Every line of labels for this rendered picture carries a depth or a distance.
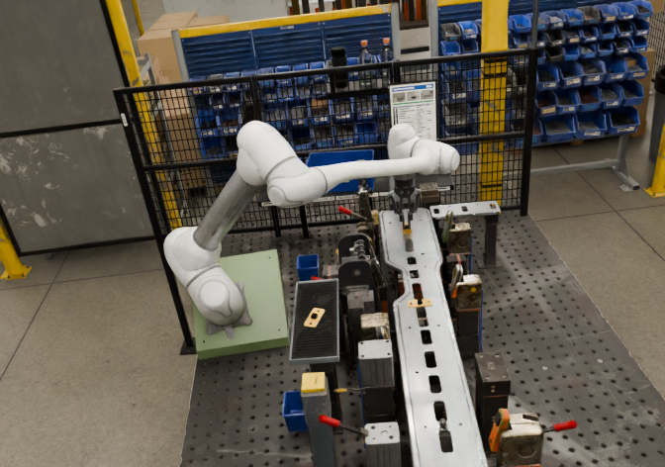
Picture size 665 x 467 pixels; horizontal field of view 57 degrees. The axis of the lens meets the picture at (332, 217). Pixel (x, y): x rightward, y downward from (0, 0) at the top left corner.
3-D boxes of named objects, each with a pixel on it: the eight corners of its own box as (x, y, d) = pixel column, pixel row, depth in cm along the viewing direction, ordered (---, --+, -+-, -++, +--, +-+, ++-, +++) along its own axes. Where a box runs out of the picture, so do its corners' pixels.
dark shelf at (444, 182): (454, 190, 278) (454, 184, 277) (257, 208, 283) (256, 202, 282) (446, 169, 297) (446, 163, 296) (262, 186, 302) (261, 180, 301)
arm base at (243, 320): (209, 345, 241) (206, 343, 236) (199, 291, 248) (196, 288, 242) (254, 334, 242) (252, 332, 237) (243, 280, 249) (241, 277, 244)
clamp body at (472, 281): (486, 360, 226) (488, 285, 209) (452, 363, 227) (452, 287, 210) (480, 343, 234) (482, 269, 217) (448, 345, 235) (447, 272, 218)
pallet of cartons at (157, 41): (237, 133, 641) (218, 32, 588) (161, 140, 643) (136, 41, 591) (248, 95, 745) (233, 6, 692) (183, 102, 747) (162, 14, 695)
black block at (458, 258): (471, 323, 245) (472, 262, 231) (444, 325, 246) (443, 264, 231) (467, 310, 252) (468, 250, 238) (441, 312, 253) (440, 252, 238)
